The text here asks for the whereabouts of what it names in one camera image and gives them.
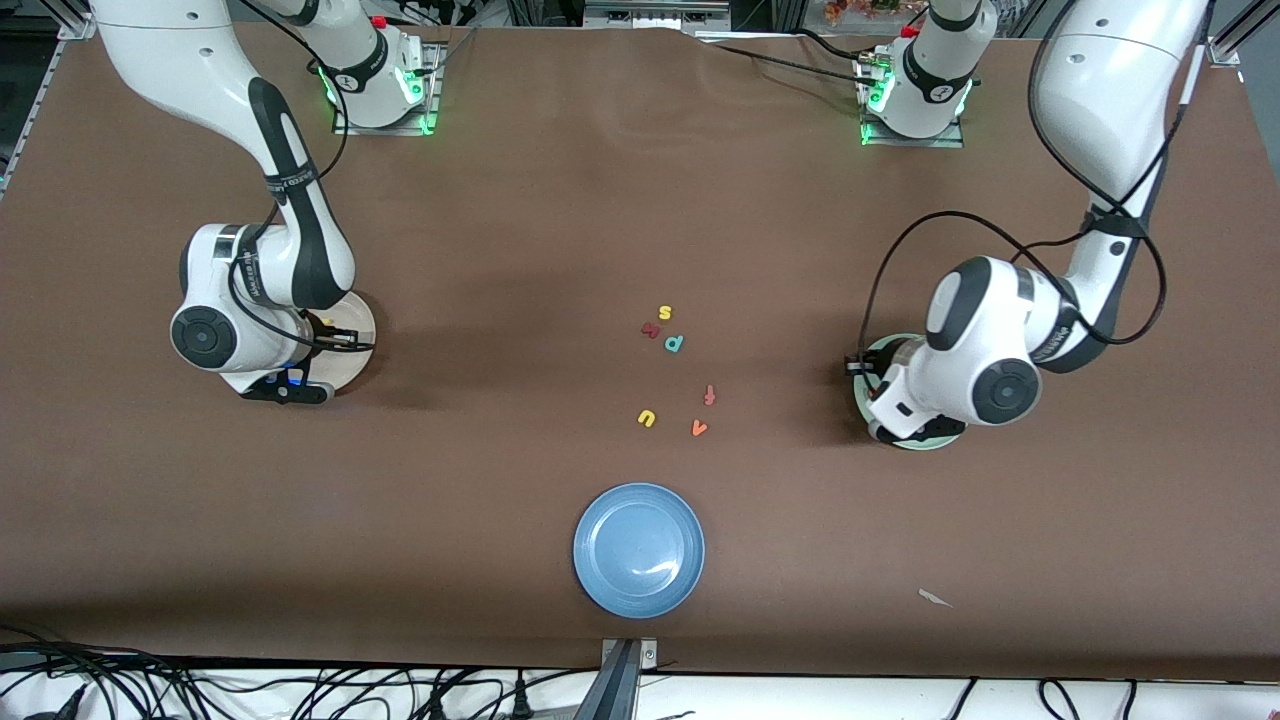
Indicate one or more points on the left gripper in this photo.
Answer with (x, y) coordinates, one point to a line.
(866, 369)

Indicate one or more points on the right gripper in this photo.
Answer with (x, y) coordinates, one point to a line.
(326, 337)

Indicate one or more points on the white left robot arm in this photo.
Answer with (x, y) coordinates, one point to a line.
(1100, 80)

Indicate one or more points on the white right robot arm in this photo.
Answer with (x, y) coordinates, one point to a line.
(170, 50)

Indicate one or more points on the beige brown plate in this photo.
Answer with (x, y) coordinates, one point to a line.
(355, 365)

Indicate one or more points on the mint green plate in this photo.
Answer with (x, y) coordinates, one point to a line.
(935, 443)

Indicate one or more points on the brown table cover sheet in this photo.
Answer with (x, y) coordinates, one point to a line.
(300, 520)

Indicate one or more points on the white paper scrap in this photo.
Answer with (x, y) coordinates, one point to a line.
(933, 598)

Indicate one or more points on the blue plate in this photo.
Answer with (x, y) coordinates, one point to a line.
(638, 550)

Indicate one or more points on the white lower ledge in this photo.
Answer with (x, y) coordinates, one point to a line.
(800, 702)

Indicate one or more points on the black power plug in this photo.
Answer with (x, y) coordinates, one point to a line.
(519, 698)

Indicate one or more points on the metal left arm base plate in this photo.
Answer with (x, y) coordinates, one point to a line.
(920, 142)

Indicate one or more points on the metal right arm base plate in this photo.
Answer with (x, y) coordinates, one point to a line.
(430, 112)

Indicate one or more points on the aluminium table edge bracket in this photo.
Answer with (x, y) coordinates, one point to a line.
(620, 690)

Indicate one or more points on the aluminium frame corner bracket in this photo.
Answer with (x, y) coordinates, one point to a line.
(78, 27)
(1228, 48)

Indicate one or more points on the metal frame rail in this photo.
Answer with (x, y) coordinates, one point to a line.
(650, 15)

